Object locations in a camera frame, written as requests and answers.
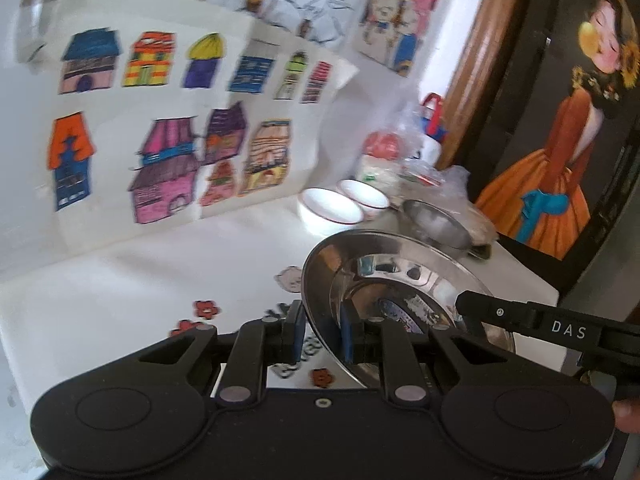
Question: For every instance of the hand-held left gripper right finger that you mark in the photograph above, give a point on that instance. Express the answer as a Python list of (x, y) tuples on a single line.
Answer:
[(346, 335)]

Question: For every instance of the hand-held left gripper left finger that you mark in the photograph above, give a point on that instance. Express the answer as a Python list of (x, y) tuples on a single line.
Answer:
[(298, 332)]

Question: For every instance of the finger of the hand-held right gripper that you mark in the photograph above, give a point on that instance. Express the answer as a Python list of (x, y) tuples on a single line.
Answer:
[(495, 312)]

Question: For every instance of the large steel bowl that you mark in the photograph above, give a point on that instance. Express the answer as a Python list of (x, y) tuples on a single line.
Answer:
[(395, 270)]

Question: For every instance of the small steel bowl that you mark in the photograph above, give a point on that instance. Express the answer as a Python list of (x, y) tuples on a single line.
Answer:
[(431, 221)]

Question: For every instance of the white bowl with red rim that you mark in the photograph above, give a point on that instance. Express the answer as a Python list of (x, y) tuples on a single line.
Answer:
[(367, 195), (327, 208)]

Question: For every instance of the person's right hand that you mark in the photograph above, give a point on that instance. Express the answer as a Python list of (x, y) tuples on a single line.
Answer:
[(627, 416)]

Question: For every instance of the clear plastic bag with flatbread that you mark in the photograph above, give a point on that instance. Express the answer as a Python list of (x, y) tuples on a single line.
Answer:
[(450, 185)]

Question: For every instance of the white packet with green label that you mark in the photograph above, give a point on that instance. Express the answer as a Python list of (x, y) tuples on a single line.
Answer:
[(377, 175)]

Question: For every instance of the orange dress girl painting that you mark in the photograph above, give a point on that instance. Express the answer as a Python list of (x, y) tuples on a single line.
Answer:
[(565, 160)]

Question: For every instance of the white jug with red lid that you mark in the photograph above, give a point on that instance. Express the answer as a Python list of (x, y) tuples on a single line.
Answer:
[(434, 130)]

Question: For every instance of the red round food in bag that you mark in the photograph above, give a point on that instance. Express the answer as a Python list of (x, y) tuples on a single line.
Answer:
[(382, 144)]

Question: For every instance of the colourful houses drawing sheet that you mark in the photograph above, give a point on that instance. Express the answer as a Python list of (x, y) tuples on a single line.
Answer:
[(165, 125)]

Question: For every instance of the brown wooden frame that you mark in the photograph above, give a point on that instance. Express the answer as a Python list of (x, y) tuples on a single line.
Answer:
[(487, 35)]

